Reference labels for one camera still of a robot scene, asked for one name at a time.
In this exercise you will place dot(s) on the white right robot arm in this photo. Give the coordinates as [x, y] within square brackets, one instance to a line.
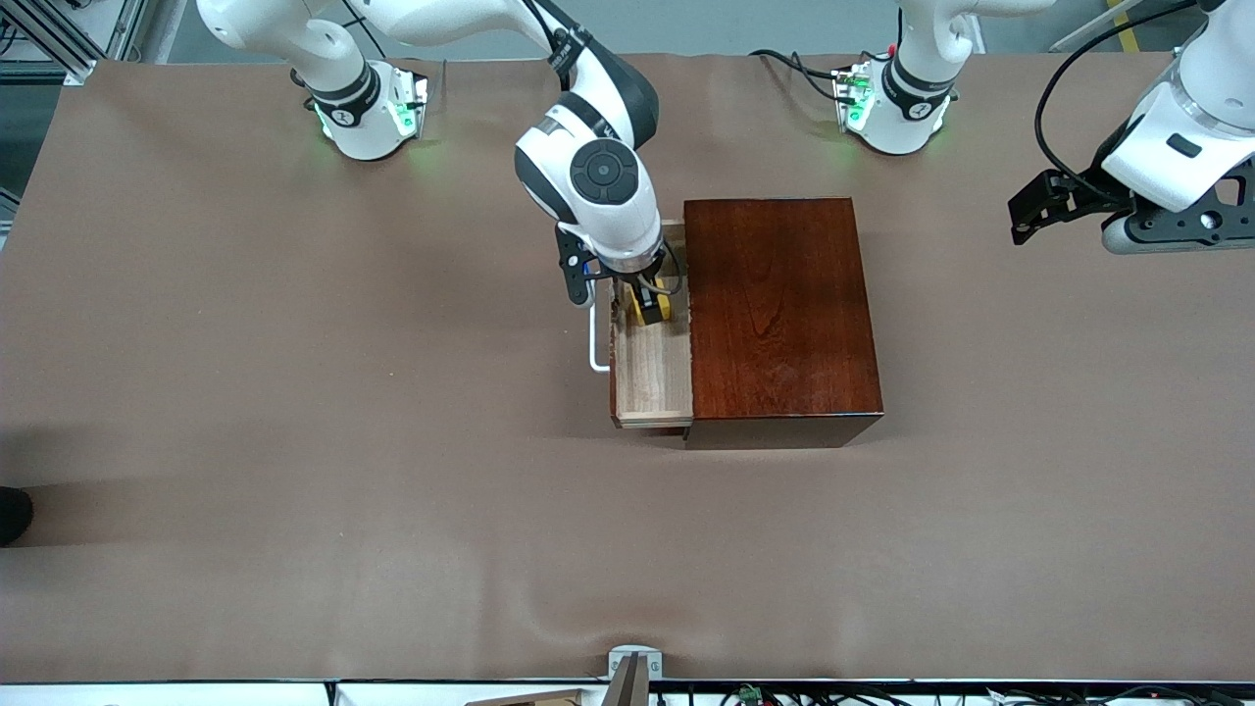
[608, 206]

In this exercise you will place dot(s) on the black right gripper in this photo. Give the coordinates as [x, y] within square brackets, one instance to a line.
[642, 288]

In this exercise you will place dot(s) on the brown table cover sheet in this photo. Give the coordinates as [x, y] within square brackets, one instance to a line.
[392, 539]

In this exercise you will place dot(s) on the grey metal bracket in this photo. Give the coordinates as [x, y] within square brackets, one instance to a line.
[634, 655]

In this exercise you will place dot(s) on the aluminium rack frame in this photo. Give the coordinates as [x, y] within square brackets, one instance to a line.
[127, 25]

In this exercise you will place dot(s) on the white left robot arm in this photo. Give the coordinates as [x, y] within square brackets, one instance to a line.
[907, 98]

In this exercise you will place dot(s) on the black shoe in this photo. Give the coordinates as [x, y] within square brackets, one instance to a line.
[12, 515]

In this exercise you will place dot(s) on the green connector plug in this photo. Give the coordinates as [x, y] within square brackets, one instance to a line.
[750, 694]

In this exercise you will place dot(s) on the yellow block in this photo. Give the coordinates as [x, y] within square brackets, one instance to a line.
[655, 302]

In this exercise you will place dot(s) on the tan wooden board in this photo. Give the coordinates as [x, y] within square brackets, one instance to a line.
[539, 698]

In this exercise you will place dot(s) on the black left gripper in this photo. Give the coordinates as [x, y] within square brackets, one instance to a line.
[1090, 193]

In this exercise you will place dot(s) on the dark brown wooden cabinet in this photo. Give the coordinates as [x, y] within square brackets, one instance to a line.
[784, 314]

